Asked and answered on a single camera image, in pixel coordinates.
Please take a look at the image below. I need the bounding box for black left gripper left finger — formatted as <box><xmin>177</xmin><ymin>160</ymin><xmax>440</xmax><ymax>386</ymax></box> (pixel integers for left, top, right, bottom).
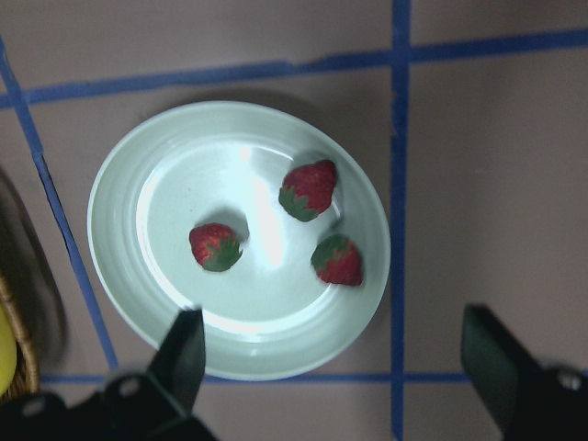
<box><xmin>148</xmin><ymin>309</ymin><xmax>206</xmax><ymax>409</ymax></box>

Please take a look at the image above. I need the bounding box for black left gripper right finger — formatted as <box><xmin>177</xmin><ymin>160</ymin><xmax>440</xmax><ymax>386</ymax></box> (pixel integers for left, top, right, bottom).
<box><xmin>460</xmin><ymin>304</ymin><xmax>542</xmax><ymax>427</ymax></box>

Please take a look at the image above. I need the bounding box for red strawberry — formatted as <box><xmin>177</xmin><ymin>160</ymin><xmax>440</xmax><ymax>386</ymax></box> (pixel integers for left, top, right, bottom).
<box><xmin>278</xmin><ymin>160</ymin><xmax>337</xmax><ymax>222</ymax></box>
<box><xmin>188</xmin><ymin>222</ymin><xmax>243</xmax><ymax>272</ymax></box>
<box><xmin>311</xmin><ymin>233</ymin><xmax>364</xmax><ymax>287</ymax></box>

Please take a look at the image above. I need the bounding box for light green plate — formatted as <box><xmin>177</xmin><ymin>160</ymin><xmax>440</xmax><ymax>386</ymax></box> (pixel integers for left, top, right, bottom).
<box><xmin>87</xmin><ymin>101</ymin><xmax>390</xmax><ymax>380</ymax></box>

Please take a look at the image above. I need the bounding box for wicker basket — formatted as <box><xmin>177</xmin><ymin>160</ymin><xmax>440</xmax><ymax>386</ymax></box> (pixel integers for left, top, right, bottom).
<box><xmin>1</xmin><ymin>274</ymin><xmax>40</xmax><ymax>404</ymax></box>

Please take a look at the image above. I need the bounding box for yellow banana bunch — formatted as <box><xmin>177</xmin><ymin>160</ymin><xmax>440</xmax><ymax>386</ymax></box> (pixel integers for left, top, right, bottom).
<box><xmin>0</xmin><ymin>310</ymin><xmax>17</xmax><ymax>395</ymax></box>

